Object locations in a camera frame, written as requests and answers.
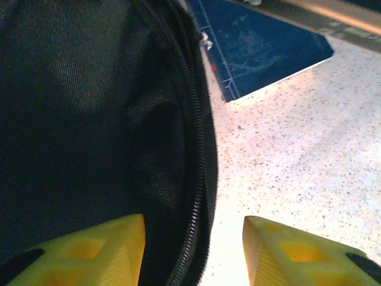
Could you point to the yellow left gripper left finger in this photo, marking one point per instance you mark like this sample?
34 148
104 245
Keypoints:
98 256

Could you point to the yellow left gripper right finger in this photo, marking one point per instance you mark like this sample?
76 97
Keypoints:
297 256

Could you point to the black backpack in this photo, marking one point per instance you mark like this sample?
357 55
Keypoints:
89 134

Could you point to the thin dark blue book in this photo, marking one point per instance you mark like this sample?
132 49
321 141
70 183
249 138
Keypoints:
262 47

